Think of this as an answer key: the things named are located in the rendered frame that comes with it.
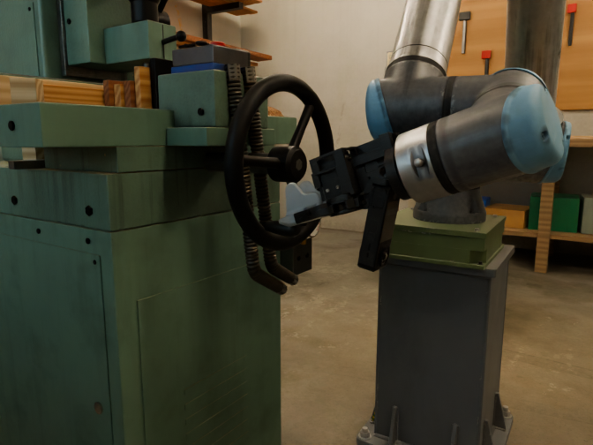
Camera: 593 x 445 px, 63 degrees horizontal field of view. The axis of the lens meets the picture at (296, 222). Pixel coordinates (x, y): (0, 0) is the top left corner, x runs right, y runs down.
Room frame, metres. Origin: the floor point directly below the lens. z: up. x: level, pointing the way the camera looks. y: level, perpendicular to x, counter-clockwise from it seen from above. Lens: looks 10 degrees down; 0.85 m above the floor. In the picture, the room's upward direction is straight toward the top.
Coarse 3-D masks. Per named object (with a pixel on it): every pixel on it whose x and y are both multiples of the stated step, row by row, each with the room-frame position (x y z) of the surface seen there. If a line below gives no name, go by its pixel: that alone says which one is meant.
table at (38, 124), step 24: (0, 120) 0.72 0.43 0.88; (24, 120) 0.68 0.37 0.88; (48, 120) 0.66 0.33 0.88; (72, 120) 0.69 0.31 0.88; (96, 120) 0.72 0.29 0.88; (120, 120) 0.76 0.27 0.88; (144, 120) 0.79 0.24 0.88; (168, 120) 0.83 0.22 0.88; (288, 120) 1.12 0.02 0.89; (0, 144) 0.72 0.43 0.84; (24, 144) 0.68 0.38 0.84; (48, 144) 0.66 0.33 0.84; (72, 144) 0.69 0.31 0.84; (96, 144) 0.72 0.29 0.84; (120, 144) 0.75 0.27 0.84; (144, 144) 0.79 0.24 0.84; (168, 144) 0.82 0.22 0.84; (192, 144) 0.79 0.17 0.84; (216, 144) 0.79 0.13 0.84; (264, 144) 0.89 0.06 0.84
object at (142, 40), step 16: (112, 32) 1.01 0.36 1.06; (128, 32) 0.98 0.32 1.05; (144, 32) 0.95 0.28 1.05; (160, 32) 0.97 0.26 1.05; (112, 48) 1.01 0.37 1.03; (128, 48) 0.98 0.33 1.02; (144, 48) 0.96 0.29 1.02; (160, 48) 0.97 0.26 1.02; (112, 64) 1.03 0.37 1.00; (128, 64) 1.03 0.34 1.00; (144, 64) 1.00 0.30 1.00
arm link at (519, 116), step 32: (512, 96) 0.52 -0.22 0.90; (544, 96) 0.52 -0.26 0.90; (448, 128) 0.55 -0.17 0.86; (480, 128) 0.52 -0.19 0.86; (512, 128) 0.50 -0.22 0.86; (544, 128) 0.49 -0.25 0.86; (448, 160) 0.54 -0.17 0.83; (480, 160) 0.52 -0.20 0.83; (512, 160) 0.51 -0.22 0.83; (544, 160) 0.50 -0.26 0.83
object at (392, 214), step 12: (372, 192) 0.61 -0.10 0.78; (384, 192) 0.60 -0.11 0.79; (372, 204) 0.61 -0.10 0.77; (384, 204) 0.60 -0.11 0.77; (396, 204) 0.63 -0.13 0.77; (372, 216) 0.61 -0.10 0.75; (384, 216) 0.60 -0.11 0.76; (372, 228) 0.61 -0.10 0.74; (384, 228) 0.61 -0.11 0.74; (372, 240) 0.61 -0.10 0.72; (384, 240) 0.62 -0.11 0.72; (360, 252) 0.62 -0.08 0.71; (372, 252) 0.61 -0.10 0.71; (384, 252) 0.61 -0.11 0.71; (360, 264) 0.62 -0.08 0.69; (372, 264) 0.60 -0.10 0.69; (384, 264) 0.62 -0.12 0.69
